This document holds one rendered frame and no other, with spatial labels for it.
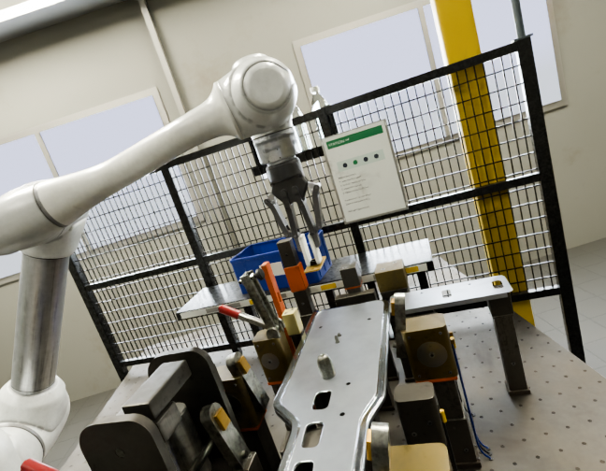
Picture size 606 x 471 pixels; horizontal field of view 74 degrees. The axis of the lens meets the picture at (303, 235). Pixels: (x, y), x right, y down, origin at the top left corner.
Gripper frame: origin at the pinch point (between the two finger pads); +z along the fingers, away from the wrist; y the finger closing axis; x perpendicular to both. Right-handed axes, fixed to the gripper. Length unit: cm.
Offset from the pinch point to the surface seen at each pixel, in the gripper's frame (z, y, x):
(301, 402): 23.6, -4.8, -20.6
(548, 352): 54, 49, 29
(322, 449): 23.6, 1.7, -32.7
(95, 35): -134, -159, 187
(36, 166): -64, -232, 164
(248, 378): 18.3, -15.1, -18.6
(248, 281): 3.7, -16.2, -1.9
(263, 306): 10.6, -14.8, -2.0
